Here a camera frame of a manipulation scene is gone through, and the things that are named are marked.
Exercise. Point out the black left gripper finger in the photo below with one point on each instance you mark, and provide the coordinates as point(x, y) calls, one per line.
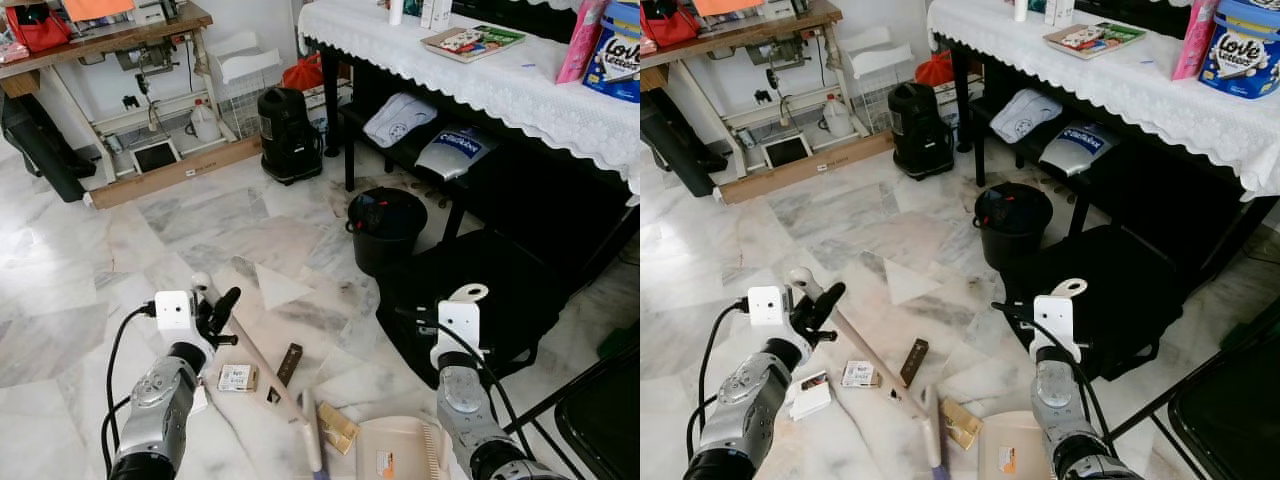
point(828, 302)
point(801, 313)
point(226, 308)
point(205, 318)

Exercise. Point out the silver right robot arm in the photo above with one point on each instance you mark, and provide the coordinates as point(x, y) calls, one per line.
point(462, 400)
point(1055, 395)

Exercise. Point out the small white labelled box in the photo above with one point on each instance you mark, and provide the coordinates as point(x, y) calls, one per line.
point(238, 377)
point(860, 374)

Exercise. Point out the white triangular paper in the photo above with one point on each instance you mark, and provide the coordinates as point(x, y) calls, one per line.
point(905, 283)
point(278, 288)

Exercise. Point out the plain white small box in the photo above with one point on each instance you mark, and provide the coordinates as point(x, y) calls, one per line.
point(812, 398)
point(198, 398)

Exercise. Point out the dark brown flat stick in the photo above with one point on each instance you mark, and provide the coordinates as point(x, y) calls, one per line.
point(290, 362)
point(914, 360)

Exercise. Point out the brown cardboard piece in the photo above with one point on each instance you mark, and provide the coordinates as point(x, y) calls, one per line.
point(962, 425)
point(338, 428)

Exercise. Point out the white framed tablet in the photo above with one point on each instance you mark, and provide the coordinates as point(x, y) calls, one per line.
point(787, 152)
point(157, 157)

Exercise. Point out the black round bucket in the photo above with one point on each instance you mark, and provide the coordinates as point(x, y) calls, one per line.
point(385, 235)
point(1012, 230)

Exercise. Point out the black vacuum cleaner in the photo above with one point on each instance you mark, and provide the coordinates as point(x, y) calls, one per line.
point(290, 135)
point(920, 130)

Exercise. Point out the white plastic jug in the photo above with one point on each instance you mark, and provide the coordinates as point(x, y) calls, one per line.
point(206, 122)
point(836, 117)

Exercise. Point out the long black case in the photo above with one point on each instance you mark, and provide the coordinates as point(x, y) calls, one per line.
point(40, 150)
point(680, 145)

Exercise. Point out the black folding chair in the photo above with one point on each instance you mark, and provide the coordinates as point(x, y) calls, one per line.
point(600, 420)
point(1230, 410)

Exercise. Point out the black cloth covered stool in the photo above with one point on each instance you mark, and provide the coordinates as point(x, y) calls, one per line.
point(470, 290)
point(1100, 290)

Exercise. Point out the red plastic bag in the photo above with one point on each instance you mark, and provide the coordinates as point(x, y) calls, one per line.
point(935, 70)
point(303, 75)

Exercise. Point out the silver and blue bag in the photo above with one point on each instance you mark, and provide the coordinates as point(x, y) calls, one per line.
point(455, 152)
point(1080, 148)

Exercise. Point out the wooden workbench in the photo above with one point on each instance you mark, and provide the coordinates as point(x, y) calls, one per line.
point(100, 35)
point(730, 35)

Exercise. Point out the orange sheet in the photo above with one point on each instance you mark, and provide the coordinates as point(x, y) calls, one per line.
point(95, 7)
point(725, 5)

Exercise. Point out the blue love letters tin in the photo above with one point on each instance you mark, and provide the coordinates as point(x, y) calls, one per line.
point(1240, 50)
point(615, 55)

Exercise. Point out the white bottle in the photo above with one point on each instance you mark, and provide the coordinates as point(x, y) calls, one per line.
point(1020, 8)
point(396, 10)

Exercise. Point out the table with white lace cloth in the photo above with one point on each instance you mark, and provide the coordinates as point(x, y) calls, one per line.
point(480, 70)
point(1110, 70)

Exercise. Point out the pink packet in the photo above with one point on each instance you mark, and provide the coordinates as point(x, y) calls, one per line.
point(1200, 35)
point(582, 40)

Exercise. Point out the tray with snack packets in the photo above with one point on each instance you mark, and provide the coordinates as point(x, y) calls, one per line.
point(1095, 38)
point(472, 42)

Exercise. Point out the white carton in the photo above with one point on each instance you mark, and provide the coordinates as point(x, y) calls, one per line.
point(1058, 10)
point(437, 12)

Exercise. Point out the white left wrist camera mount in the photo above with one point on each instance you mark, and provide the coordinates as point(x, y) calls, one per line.
point(175, 310)
point(765, 305)

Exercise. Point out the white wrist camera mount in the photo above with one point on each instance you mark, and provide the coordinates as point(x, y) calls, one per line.
point(765, 305)
point(1057, 320)
point(175, 310)
point(460, 325)

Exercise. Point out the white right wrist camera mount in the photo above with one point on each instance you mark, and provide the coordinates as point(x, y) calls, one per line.
point(460, 325)
point(1057, 320)

